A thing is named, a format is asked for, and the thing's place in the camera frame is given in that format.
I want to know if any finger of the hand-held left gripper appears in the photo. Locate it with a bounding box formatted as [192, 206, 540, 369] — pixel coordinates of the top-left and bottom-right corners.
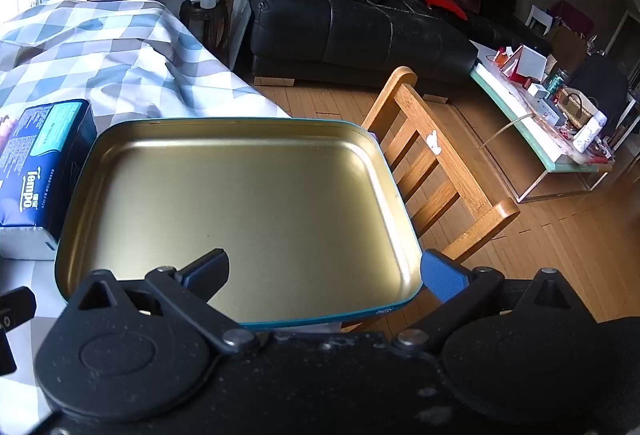
[0, 287, 37, 376]

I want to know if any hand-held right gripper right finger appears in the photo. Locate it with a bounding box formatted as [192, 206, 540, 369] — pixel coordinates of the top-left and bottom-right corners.
[392, 250, 592, 354]

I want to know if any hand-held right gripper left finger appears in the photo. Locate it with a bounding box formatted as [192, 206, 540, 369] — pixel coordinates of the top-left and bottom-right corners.
[62, 248, 258, 355]

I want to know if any gold metal tin tray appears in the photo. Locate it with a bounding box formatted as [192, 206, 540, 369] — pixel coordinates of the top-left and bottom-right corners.
[54, 116, 423, 330]

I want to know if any wooden chair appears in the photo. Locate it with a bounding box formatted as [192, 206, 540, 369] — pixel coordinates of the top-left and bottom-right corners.
[340, 66, 521, 333]

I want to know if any blue tissue pack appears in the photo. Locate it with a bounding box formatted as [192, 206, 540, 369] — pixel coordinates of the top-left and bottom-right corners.
[0, 99, 98, 262]

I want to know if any glass coffee table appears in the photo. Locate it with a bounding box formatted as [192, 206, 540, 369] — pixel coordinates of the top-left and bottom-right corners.
[469, 40, 616, 204]

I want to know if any white floral bottle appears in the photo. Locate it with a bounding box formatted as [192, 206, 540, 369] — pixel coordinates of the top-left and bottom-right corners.
[571, 111, 609, 154]

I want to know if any woven basket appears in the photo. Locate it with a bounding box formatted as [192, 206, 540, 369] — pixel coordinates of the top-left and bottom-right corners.
[554, 87, 600, 122]

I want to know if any checkered blue beige tablecloth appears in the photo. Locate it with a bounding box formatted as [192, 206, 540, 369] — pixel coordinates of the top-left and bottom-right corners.
[0, 0, 293, 435]

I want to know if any teal can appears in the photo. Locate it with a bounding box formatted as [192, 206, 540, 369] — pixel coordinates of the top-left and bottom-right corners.
[546, 69, 570, 94]

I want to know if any white and red box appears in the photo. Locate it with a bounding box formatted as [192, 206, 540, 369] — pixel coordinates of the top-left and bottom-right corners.
[501, 45, 549, 84]

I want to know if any black bag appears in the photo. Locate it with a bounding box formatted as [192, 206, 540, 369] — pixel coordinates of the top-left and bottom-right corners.
[567, 56, 630, 128]

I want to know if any dark wooden stool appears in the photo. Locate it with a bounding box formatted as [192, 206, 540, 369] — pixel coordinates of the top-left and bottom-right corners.
[179, 0, 231, 60]

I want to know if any black leather sofa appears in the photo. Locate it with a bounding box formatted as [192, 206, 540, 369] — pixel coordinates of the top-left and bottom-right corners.
[248, 0, 553, 88]

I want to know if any brown paper bag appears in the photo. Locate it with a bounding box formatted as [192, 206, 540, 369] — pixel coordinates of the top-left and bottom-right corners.
[544, 24, 590, 72]

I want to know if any red cushion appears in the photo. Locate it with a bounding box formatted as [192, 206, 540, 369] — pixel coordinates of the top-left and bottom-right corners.
[414, 0, 469, 22]

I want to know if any magenta paper bag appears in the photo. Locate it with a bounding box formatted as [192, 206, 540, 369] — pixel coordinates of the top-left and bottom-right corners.
[547, 0, 596, 38]

